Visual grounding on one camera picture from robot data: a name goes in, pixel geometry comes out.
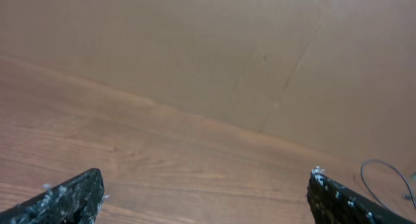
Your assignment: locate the black usb cable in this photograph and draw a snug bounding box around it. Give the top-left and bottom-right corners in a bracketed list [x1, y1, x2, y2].
[359, 158, 416, 212]

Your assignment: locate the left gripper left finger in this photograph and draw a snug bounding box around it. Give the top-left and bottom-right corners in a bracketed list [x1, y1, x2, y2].
[1, 168, 105, 224]

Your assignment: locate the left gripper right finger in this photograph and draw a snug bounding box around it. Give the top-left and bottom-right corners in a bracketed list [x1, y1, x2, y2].
[306, 167, 414, 224]

